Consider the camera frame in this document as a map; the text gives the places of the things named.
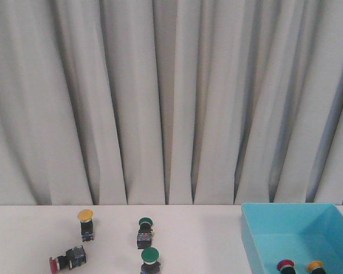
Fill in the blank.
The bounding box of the yellow push button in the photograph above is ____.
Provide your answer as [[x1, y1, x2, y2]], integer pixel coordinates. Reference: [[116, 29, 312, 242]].
[[77, 209, 94, 242], [306, 260, 326, 274]]

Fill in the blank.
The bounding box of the red push button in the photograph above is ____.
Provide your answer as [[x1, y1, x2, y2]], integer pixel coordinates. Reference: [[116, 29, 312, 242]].
[[49, 245, 87, 273], [276, 259, 296, 274]]

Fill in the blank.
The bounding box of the green push button upright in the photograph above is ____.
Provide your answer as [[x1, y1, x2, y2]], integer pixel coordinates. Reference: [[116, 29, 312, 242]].
[[140, 247, 161, 274]]

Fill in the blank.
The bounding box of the red push button lying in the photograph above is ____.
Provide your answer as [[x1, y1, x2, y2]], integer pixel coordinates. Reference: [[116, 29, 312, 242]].
[[49, 245, 87, 273]]

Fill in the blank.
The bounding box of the grey pleated curtain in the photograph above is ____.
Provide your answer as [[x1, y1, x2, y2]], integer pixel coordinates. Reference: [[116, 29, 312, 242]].
[[0, 1, 343, 205]]

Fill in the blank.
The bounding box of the green push button lying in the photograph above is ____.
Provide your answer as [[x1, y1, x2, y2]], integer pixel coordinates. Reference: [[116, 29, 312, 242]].
[[137, 217, 154, 249]]

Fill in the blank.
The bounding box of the turquoise plastic box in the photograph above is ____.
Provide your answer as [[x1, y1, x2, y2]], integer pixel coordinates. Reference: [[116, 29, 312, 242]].
[[241, 203, 343, 273]]

